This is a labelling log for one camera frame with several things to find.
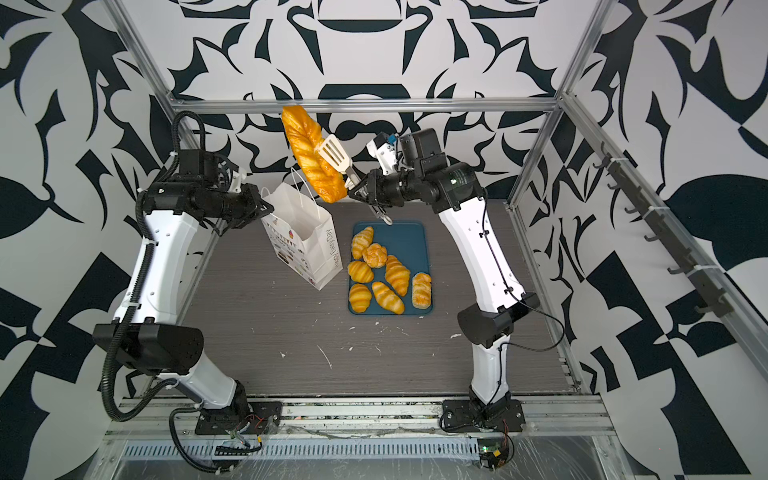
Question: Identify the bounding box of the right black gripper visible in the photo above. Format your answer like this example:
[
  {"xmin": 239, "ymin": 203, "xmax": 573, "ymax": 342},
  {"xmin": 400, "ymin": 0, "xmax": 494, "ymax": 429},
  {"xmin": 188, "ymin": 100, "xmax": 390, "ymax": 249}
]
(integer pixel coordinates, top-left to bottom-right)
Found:
[{"xmin": 349, "ymin": 171, "xmax": 427, "ymax": 208}]

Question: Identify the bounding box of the long braided fake bread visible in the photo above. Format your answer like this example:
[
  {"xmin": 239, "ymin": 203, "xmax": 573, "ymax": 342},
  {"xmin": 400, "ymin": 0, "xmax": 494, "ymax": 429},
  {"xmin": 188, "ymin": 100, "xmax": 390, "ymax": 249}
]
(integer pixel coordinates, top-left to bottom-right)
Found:
[{"xmin": 281, "ymin": 105, "xmax": 347, "ymax": 203}]

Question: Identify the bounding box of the white paper gift bag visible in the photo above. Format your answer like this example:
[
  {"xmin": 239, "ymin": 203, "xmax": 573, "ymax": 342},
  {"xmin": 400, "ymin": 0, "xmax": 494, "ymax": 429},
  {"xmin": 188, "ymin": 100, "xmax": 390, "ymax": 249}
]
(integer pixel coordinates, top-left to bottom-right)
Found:
[{"xmin": 261, "ymin": 170, "xmax": 342, "ymax": 290}]

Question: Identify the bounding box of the round knotted fake bread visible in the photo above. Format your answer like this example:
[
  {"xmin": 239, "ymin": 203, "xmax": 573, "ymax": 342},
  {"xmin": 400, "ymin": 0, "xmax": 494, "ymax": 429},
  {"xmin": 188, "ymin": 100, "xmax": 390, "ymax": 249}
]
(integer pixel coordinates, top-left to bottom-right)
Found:
[{"xmin": 362, "ymin": 243, "xmax": 388, "ymax": 269}]

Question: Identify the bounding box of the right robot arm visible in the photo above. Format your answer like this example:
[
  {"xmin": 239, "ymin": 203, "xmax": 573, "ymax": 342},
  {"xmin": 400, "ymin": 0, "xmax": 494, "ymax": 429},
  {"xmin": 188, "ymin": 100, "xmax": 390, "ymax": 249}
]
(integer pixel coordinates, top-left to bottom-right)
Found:
[{"xmin": 312, "ymin": 129, "xmax": 539, "ymax": 409}]

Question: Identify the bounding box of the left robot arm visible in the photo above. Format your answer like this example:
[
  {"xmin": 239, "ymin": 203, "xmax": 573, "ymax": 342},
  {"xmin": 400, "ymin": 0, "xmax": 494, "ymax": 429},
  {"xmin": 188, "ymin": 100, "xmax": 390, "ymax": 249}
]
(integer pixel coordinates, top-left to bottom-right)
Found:
[{"xmin": 93, "ymin": 182, "xmax": 274, "ymax": 424}]

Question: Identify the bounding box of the fake croissant top left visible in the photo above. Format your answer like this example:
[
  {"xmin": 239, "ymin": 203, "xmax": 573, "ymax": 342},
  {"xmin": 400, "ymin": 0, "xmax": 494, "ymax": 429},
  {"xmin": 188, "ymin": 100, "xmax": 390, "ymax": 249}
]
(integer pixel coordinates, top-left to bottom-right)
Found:
[{"xmin": 351, "ymin": 226, "xmax": 374, "ymax": 260}]

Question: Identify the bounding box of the fake croissant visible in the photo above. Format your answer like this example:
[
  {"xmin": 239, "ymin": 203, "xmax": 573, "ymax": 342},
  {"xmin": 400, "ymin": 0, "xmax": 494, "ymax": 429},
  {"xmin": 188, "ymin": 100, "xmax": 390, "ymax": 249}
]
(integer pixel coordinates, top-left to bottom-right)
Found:
[
  {"xmin": 371, "ymin": 282, "xmax": 405, "ymax": 315},
  {"xmin": 348, "ymin": 283, "xmax": 372, "ymax": 314},
  {"xmin": 385, "ymin": 255, "xmax": 411, "ymax": 297},
  {"xmin": 347, "ymin": 260, "xmax": 375, "ymax": 284},
  {"xmin": 351, "ymin": 226, "xmax": 374, "ymax": 260}
]

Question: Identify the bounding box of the fake croissant middle left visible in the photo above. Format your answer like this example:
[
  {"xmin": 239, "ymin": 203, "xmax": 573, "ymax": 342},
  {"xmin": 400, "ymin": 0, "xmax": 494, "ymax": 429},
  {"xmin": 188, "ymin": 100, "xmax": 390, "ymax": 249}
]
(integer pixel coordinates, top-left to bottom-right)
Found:
[{"xmin": 347, "ymin": 260, "xmax": 375, "ymax": 284}]

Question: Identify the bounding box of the fake croissant bottom left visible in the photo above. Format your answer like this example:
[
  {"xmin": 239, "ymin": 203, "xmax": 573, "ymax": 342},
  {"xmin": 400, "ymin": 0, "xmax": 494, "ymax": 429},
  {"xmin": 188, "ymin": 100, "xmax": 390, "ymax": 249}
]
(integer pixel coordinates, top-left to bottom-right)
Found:
[{"xmin": 348, "ymin": 283, "xmax": 372, "ymax": 314}]

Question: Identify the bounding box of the fake croissant bottom centre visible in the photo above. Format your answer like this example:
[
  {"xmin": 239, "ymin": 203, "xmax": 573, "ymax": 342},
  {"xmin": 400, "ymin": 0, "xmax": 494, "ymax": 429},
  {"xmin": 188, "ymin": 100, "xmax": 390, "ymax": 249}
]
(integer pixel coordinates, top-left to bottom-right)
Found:
[{"xmin": 371, "ymin": 282, "xmax": 405, "ymax": 315}]

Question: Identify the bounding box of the flaky fake pastry right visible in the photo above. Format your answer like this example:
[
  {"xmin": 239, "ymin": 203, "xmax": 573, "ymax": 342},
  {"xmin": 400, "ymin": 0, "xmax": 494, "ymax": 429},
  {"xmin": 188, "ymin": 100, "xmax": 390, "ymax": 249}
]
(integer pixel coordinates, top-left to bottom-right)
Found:
[{"xmin": 411, "ymin": 272, "xmax": 432, "ymax": 310}]

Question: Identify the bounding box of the teal plastic tray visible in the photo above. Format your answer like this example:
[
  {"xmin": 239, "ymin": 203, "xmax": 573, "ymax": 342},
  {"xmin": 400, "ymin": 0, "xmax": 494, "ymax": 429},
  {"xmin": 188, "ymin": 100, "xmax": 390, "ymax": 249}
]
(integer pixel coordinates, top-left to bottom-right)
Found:
[{"xmin": 348, "ymin": 221, "xmax": 432, "ymax": 316}]

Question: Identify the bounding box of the small electronics board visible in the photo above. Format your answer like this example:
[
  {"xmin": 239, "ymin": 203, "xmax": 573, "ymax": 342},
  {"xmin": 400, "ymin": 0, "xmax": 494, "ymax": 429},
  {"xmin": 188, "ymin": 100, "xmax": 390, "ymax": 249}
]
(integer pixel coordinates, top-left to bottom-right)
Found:
[{"xmin": 478, "ymin": 439, "xmax": 515, "ymax": 471}]

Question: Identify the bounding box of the black hook rack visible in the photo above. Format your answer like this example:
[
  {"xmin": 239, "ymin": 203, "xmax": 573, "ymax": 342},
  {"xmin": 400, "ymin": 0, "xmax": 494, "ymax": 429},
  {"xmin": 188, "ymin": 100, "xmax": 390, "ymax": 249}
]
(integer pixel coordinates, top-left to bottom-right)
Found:
[{"xmin": 594, "ymin": 145, "xmax": 734, "ymax": 318}]

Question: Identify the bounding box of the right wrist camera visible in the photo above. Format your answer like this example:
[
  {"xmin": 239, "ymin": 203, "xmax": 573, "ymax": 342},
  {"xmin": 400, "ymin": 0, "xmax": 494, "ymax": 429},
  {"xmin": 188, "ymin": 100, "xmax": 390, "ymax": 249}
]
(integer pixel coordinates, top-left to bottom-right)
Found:
[{"xmin": 366, "ymin": 132, "xmax": 398, "ymax": 175}]

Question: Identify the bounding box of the black corrugated cable conduit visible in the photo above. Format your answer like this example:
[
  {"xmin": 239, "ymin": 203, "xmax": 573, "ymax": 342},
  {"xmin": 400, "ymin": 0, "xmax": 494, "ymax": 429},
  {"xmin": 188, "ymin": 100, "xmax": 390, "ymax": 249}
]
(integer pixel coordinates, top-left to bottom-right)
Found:
[{"xmin": 99, "ymin": 110, "xmax": 208, "ymax": 422}]

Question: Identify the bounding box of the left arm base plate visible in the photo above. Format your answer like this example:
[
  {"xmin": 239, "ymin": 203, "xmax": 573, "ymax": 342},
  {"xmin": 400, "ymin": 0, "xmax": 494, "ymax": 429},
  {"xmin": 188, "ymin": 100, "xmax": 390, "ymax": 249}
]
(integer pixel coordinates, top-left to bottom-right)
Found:
[{"xmin": 195, "ymin": 401, "xmax": 283, "ymax": 435}]

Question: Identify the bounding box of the aluminium cage frame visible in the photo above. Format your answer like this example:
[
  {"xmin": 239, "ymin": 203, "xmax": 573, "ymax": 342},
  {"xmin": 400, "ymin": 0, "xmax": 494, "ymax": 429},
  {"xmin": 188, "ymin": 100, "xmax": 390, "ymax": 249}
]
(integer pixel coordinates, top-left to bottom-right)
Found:
[{"xmin": 100, "ymin": 0, "xmax": 768, "ymax": 385}]

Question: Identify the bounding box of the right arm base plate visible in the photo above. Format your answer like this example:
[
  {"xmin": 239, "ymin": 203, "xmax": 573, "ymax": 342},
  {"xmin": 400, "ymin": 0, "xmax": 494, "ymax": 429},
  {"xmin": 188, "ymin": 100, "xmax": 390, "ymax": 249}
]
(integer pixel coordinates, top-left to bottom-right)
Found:
[{"xmin": 439, "ymin": 397, "xmax": 526, "ymax": 433}]

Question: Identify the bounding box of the aluminium front rail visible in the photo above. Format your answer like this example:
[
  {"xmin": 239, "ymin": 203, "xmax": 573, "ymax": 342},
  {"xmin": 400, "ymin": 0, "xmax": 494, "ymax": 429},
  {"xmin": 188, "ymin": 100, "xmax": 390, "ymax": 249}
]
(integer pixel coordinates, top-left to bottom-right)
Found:
[{"xmin": 101, "ymin": 393, "xmax": 619, "ymax": 439}]

